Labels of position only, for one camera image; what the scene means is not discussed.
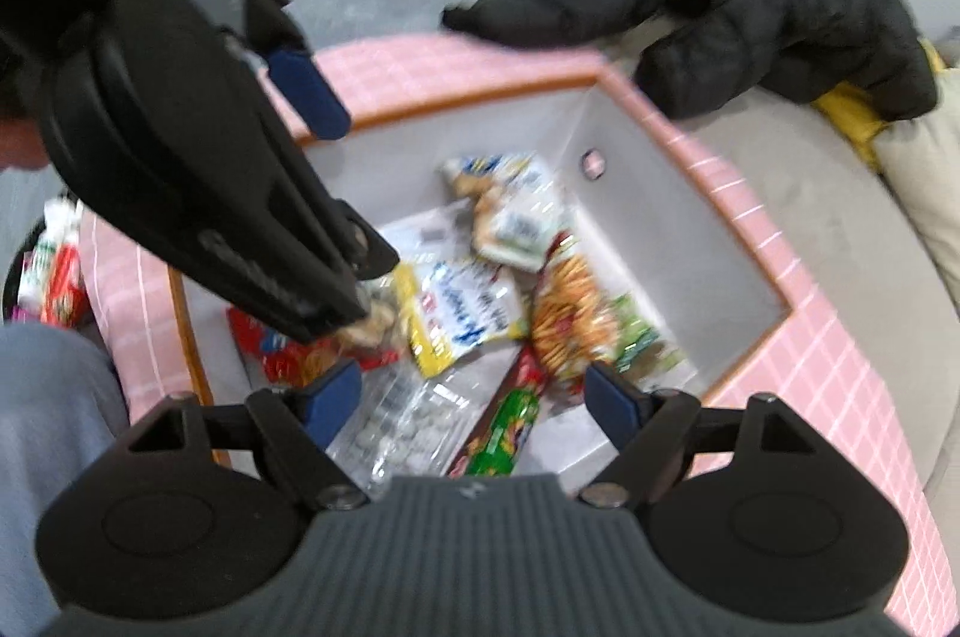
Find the clear candy bag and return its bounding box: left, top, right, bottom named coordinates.
left=327, top=361, right=494, bottom=499

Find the red brown snack bar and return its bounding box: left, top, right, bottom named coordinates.
left=446, top=344, right=550, bottom=478

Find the orange cardboard box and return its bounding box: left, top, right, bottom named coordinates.
left=172, top=80, right=788, bottom=497

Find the beige cushion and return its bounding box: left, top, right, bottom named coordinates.
left=872, top=68, right=960, bottom=305

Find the white yellow snack packet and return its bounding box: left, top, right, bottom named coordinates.
left=391, top=259, right=529, bottom=378

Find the red snack bag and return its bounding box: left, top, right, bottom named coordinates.
left=226, top=307, right=405, bottom=389

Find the beige sofa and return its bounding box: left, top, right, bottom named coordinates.
left=602, top=20, right=958, bottom=549

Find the black puffer jacket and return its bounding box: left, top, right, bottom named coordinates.
left=441, top=0, right=939, bottom=121

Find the orange noodle snack bag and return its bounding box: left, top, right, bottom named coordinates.
left=530, top=229, right=620, bottom=383

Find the green snack packet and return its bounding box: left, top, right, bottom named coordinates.
left=612, top=295, right=686, bottom=385

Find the pink checkered tablecloth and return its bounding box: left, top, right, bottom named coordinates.
left=76, top=32, right=939, bottom=637

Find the yellow cushion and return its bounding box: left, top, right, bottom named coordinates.
left=814, top=39, right=958, bottom=184

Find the small red clear candy packet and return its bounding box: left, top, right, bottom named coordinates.
left=335, top=277, right=405, bottom=353

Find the white blue snack bag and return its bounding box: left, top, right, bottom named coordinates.
left=441, top=153, right=569, bottom=273

